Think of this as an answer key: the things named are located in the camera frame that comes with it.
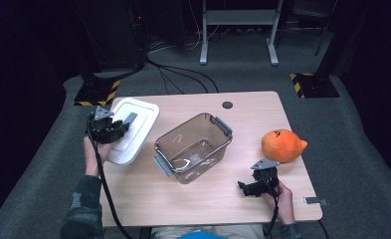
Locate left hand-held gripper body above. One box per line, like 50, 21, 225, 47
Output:
87, 106, 116, 144

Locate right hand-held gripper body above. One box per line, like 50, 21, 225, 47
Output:
251, 158, 281, 195

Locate white container lid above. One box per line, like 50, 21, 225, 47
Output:
106, 97, 161, 166

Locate orange plush toy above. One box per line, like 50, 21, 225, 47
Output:
261, 128, 308, 164

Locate clear brown storage container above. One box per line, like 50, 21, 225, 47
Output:
152, 113, 234, 185

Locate person's right hand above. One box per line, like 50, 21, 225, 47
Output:
264, 181, 296, 226

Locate person's left hand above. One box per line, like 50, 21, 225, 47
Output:
83, 135, 112, 177

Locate black striped stand base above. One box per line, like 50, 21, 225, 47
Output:
290, 72, 340, 100
74, 79, 121, 108

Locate person's blue shirt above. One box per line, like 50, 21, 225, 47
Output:
177, 232, 226, 239

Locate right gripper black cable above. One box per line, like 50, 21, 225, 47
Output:
261, 168, 282, 239

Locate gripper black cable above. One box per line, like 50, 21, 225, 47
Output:
261, 168, 282, 239
87, 116, 136, 239

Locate grey table edge bracket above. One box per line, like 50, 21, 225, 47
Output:
303, 196, 329, 207

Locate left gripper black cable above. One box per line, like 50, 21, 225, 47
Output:
87, 116, 136, 239

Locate black cable under table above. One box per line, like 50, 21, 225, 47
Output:
316, 219, 330, 239

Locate black floor cables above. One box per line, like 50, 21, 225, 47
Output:
146, 58, 220, 95

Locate white floor cables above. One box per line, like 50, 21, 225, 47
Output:
149, 0, 221, 53

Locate white metal desk frame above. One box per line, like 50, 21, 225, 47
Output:
199, 0, 284, 67

